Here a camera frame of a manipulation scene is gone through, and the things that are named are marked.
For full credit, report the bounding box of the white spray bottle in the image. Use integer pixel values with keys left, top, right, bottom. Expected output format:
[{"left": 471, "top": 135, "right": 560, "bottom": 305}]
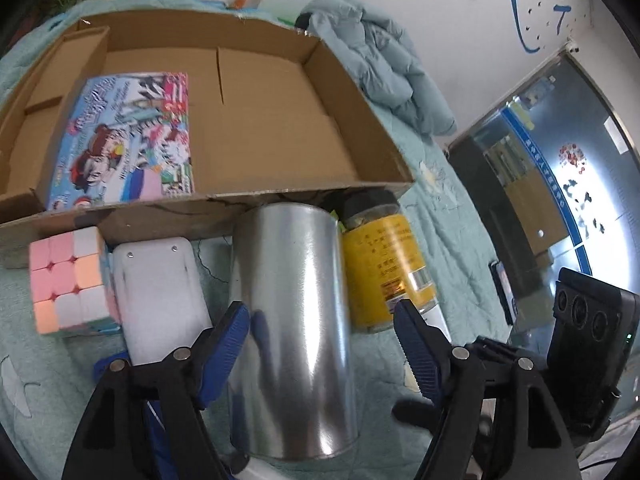
[{"left": 404, "top": 304, "right": 451, "bottom": 393}]

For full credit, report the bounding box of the white rectangular plastic gadget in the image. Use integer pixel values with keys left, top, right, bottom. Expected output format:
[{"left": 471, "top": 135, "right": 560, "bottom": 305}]
[{"left": 113, "top": 237, "right": 212, "bottom": 365}]

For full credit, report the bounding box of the pastel rubiks cube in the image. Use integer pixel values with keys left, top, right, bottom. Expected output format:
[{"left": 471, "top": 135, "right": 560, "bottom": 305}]
[{"left": 28, "top": 226, "right": 122, "bottom": 337}]

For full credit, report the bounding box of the silver metal tin can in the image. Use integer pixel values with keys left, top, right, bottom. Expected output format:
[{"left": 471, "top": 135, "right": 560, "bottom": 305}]
[{"left": 228, "top": 203, "right": 358, "bottom": 462}]

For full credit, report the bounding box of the yellow label glass jar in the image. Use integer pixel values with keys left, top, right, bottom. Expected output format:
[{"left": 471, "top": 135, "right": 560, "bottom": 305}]
[{"left": 336, "top": 188, "right": 438, "bottom": 332}]

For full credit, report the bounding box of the colourful cartoon game box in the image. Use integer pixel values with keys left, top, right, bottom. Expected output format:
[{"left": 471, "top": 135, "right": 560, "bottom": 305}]
[{"left": 47, "top": 72, "right": 194, "bottom": 211}]

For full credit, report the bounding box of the blue stapler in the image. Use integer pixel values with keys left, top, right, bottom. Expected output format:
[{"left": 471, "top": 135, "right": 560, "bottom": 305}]
[{"left": 92, "top": 351, "right": 178, "bottom": 480}]

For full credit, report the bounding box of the white handheld device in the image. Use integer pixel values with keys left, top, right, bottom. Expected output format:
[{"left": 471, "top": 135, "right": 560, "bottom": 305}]
[{"left": 228, "top": 453, "right": 291, "bottom": 480}]

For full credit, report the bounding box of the dark smartphone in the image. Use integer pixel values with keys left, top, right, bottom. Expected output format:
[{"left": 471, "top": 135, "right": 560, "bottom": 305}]
[{"left": 489, "top": 260, "right": 518, "bottom": 326}]

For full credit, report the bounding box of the glass door with blue stripe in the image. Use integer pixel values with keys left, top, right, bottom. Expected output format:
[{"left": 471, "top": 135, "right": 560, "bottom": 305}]
[{"left": 449, "top": 51, "right": 639, "bottom": 342}]

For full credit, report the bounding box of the large shallow cardboard box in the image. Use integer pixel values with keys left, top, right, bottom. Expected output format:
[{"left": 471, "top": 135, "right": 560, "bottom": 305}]
[{"left": 1, "top": 9, "right": 413, "bottom": 268}]

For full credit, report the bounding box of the light blue folded jacket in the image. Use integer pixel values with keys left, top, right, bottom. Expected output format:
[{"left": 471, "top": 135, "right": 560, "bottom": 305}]
[{"left": 295, "top": 0, "right": 457, "bottom": 136}]

